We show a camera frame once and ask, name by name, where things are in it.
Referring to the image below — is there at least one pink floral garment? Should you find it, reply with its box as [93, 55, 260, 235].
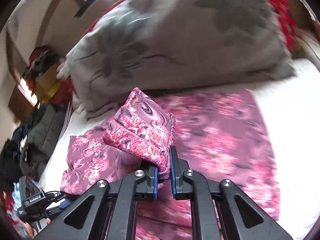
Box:
[60, 87, 281, 240]

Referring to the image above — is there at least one dark jacket pile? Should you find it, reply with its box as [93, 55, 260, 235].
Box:
[1, 104, 67, 184]

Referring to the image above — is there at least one yellow box clutter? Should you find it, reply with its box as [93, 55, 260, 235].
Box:
[22, 45, 74, 106]

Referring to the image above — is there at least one white quilted mattress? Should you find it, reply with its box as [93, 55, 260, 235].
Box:
[40, 59, 319, 239]

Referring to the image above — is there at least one grey floral pillow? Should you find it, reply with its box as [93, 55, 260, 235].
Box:
[66, 0, 294, 116]

